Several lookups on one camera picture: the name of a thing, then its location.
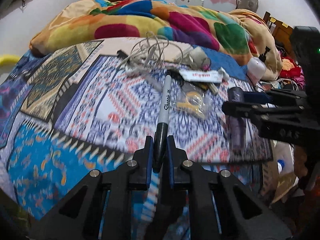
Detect black purple cosmetic tube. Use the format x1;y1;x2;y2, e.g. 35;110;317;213
228;87;246;153

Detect black grey Sharpie marker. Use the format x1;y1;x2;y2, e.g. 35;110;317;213
152;75;172;173

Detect white pump lotion bottle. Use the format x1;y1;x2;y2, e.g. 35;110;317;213
247;47;270;86

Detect wooden chair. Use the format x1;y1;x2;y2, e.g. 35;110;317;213
263;11;293;54

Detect colourful heart fleece blanket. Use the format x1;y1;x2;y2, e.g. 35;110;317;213
29;0;283;81

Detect clear plastic bag yellow item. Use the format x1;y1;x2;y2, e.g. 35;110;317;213
172;83;213;119

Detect white standing fan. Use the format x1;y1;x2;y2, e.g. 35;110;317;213
236;0;259;12

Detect blue patterned bed cover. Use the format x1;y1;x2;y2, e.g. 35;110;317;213
1;38;273;220

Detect yellow foam tube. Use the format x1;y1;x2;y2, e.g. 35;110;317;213
0;54;20;66

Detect pile of cables and papers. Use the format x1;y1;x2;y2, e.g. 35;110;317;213
260;77;304;91

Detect tangled white earphone cable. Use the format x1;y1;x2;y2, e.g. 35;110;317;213
116;31;190;77

